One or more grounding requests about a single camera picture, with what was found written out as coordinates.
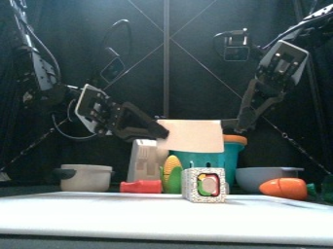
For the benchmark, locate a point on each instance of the orange toy lid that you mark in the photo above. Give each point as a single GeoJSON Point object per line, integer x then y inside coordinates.
{"type": "Point", "coordinates": [235, 139]}

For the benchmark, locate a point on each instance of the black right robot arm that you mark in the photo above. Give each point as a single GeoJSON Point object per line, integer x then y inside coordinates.
{"type": "Point", "coordinates": [309, 24]}

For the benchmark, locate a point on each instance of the white cutting board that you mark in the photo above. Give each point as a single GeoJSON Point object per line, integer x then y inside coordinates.
{"type": "Point", "coordinates": [164, 217]}

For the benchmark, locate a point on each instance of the red toy food piece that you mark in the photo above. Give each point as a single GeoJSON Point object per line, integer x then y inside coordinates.
{"type": "Point", "coordinates": [140, 186]}

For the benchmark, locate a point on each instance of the orange toy carrot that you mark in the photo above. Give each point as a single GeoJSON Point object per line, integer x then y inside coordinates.
{"type": "Point", "coordinates": [283, 188]}

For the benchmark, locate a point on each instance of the white cardboard sheet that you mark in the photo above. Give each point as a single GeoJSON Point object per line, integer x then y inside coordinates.
{"type": "Point", "coordinates": [192, 136]}

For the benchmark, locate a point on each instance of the white milk carton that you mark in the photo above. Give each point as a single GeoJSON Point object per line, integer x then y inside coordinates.
{"type": "Point", "coordinates": [143, 160]}

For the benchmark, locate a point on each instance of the teal toy basket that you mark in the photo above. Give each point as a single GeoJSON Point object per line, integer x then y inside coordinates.
{"type": "Point", "coordinates": [216, 160]}

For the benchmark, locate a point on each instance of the grey bowl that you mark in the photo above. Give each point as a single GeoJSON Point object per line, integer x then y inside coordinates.
{"type": "Point", "coordinates": [259, 178]}

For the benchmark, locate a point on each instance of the black camera on mount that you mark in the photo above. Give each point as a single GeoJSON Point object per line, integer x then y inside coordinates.
{"type": "Point", "coordinates": [235, 47]}

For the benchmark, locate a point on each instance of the toy sushi roll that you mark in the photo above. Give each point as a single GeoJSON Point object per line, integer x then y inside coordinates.
{"type": "Point", "coordinates": [204, 185]}

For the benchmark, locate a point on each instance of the yellow green toy corn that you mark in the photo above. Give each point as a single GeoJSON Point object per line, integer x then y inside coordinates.
{"type": "Point", "coordinates": [172, 175]}

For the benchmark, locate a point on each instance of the vertical metal frame pole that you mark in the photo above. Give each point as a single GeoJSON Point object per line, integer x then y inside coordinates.
{"type": "Point", "coordinates": [165, 58]}

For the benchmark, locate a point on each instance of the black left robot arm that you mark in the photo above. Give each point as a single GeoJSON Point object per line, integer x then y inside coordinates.
{"type": "Point", "coordinates": [36, 69]}

